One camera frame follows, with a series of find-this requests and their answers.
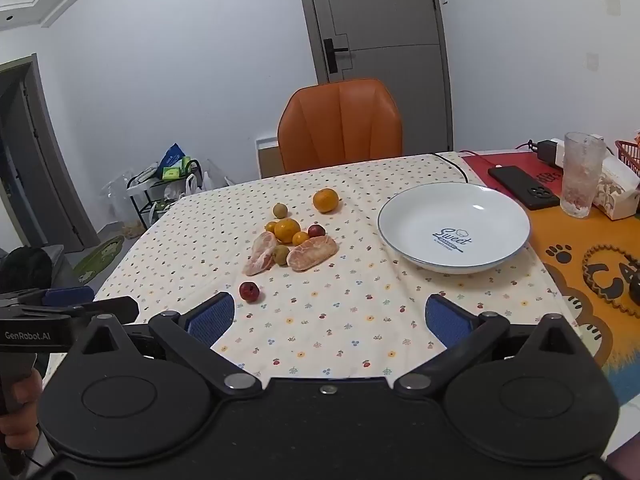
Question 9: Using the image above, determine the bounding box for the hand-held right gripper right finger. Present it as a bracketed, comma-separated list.
[395, 294, 587, 396]

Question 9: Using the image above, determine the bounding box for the orange leather chair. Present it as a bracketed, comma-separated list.
[277, 78, 404, 175]

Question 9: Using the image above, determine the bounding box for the white power strip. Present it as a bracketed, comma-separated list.
[547, 133, 606, 158]

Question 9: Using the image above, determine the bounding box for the clear drinking glass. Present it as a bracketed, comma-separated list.
[559, 131, 607, 219]

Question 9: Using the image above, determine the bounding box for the grey door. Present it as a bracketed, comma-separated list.
[294, 0, 455, 153]

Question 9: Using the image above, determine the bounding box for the white plate with blue print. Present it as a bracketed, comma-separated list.
[377, 183, 531, 275]

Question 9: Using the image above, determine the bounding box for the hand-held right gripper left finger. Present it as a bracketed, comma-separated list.
[75, 292, 262, 394]

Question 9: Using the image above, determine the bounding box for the clear plastic bag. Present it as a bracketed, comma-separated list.
[101, 170, 135, 222]

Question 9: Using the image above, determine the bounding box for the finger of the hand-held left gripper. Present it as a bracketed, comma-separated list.
[50, 296, 140, 328]
[42, 286, 96, 308]

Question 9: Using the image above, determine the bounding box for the person's left hand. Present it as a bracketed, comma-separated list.
[0, 367, 44, 451]

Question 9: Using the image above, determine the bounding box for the green floor mat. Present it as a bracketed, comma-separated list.
[73, 235, 126, 284]

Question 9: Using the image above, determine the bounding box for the orange cat print mat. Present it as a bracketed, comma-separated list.
[459, 149, 640, 407]

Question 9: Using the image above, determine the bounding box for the blue bag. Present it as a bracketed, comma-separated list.
[160, 143, 187, 172]

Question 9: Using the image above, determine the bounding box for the black charger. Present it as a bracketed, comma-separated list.
[536, 140, 565, 167]

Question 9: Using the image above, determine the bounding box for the black door lock handle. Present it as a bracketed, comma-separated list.
[323, 37, 350, 74]

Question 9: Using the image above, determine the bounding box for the black smartphone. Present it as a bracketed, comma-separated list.
[487, 165, 561, 210]

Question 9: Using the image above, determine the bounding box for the grey doorway frame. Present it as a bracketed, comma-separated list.
[0, 53, 99, 257]

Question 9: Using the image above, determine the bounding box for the white plastic bag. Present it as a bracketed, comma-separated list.
[184, 172, 210, 196]

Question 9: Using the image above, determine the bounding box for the red cable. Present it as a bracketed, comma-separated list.
[460, 149, 506, 170]

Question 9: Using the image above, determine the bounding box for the red plastic basket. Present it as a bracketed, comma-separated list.
[615, 139, 640, 178]

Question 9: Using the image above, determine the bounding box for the peeled pomelo segment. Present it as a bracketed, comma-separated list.
[243, 231, 279, 276]
[286, 235, 339, 273]

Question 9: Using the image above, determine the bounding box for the black metal rack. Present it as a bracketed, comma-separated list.
[125, 159, 203, 231]

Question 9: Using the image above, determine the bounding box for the dark cloth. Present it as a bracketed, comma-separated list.
[0, 246, 54, 294]

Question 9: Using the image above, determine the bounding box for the floral tissue box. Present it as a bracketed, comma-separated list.
[592, 152, 640, 221]

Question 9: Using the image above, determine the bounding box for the green packet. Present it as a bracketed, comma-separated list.
[161, 156, 192, 181]

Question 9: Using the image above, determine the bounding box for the large orange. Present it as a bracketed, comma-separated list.
[312, 188, 340, 214]

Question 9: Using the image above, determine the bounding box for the medium orange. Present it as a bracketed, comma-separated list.
[274, 218, 302, 243]

